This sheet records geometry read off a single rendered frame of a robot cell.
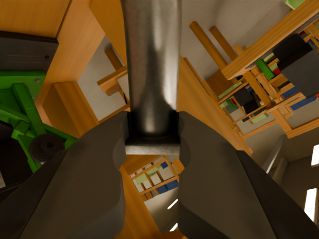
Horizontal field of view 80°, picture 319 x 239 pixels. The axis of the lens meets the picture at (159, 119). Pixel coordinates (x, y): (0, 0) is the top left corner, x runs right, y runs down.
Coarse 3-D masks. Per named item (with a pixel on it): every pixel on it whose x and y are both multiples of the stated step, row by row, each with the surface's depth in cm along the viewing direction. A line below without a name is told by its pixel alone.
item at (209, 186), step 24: (192, 120) 11; (192, 144) 9; (216, 144) 9; (192, 168) 8; (216, 168) 8; (240, 168) 8; (192, 192) 7; (216, 192) 7; (240, 192) 7; (192, 216) 6; (216, 216) 6; (240, 216) 6; (264, 216) 6
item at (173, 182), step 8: (160, 160) 551; (144, 168) 623; (152, 168) 591; (136, 176) 649; (144, 176) 634; (160, 176) 644; (176, 176) 529; (152, 184) 611; (160, 184) 578; (168, 184) 568; (176, 184) 549; (144, 192) 641; (152, 192) 630; (160, 192) 599; (144, 200) 674
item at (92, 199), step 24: (120, 120) 11; (72, 144) 9; (96, 144) 9; (120, 144) 9; (72, 168) 7; (96, 168) 7; (48, 192) 6; (72, 192) 7; (96, 192) 7; (120, 192) 7; (48, 216) 6; (72, 216) 6; (96, 216) 6; (120, 216) 7
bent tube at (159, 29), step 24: (120, 0) 9; (144, 0) 8; (168, 0) 8; (144, 24) 9; (168, 24) 9; (144, 48) 9; (168, 48) 9; (144, 72) 10; (168, 72) 10; (144, 96) 10; (168, 96) 11; (144, 120) 11; (168, 120) 11; (144, 144) 11; (168, 144) 11
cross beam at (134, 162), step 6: (126, 156) 63; (132, 156) 62; (138, 156) 60; (144, 156) 58; (150, 156) 57; (156, 156) 56; (126, 162) 64; (132, 162) 62; (138, 162) 61; (144, 162) 59; (150, 162) 58; (126, 168) 65; (132, 168) 63; (138, 168) 61
